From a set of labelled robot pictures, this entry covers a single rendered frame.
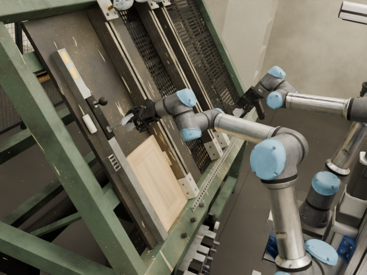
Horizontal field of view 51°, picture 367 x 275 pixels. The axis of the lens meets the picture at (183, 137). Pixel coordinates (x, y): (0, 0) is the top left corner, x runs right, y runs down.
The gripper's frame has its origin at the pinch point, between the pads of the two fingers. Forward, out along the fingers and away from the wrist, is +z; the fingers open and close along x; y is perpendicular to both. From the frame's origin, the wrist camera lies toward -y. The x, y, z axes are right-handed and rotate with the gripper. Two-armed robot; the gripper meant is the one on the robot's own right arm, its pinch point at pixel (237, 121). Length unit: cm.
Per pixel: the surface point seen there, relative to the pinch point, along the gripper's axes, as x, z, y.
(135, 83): 23, 10, 51
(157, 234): 60, 41, -5
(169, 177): 29.3, 35.8, 7.8
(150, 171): 40, 32, 17
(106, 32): 23, -1, 77
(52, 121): 83, 10, 55
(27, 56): 68, 7, 82
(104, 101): 64, 2, 48
